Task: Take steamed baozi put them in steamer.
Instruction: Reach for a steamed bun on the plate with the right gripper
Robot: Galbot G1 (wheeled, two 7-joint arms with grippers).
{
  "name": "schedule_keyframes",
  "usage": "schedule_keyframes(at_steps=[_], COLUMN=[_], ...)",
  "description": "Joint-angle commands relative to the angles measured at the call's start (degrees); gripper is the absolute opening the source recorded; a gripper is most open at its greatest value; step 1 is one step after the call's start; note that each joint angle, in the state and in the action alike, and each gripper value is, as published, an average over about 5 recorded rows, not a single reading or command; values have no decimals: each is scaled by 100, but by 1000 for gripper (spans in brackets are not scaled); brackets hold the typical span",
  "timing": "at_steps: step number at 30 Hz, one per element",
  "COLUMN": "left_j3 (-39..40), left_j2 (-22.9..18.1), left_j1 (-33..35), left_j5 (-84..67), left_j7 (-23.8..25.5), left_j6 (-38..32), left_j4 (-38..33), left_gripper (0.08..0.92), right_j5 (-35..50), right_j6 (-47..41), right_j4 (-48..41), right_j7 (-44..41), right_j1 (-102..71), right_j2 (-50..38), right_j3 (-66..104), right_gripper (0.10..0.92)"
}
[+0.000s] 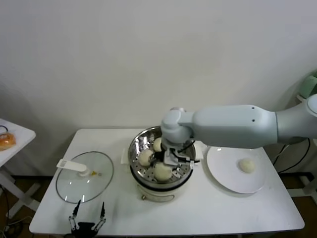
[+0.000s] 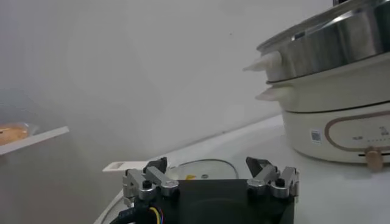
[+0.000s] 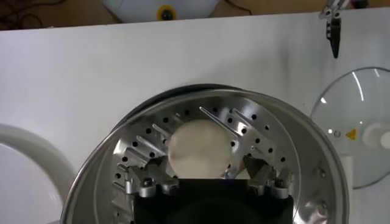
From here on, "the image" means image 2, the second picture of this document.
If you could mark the packaged orange bread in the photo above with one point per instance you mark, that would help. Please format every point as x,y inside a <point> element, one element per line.
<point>12,134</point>

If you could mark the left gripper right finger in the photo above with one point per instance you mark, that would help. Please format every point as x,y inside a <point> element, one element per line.
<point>265,176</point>

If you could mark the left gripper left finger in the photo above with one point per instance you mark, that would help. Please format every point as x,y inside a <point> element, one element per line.
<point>158,179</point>

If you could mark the white side table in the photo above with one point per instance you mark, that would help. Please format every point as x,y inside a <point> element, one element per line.
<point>39,137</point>

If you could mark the stainless steel steamer basket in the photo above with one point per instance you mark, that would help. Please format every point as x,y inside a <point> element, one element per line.
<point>335,45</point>

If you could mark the cream electric cooking pot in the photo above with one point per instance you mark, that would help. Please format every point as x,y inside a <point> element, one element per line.
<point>304,134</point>

